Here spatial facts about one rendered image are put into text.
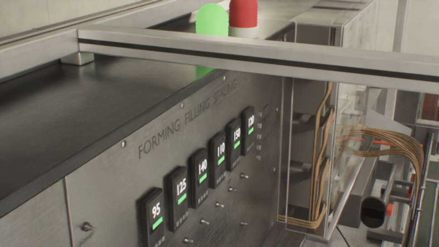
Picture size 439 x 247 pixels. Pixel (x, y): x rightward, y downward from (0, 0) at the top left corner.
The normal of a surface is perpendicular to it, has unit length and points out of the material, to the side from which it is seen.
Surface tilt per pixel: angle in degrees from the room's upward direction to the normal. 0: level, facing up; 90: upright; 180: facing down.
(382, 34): 90
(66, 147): 0
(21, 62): 90
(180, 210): 90
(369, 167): 0
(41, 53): 90
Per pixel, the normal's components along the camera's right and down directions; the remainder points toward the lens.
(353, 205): -0.40, 0.33
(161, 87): 0.00, -0.93
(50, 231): 0.92, 0.15
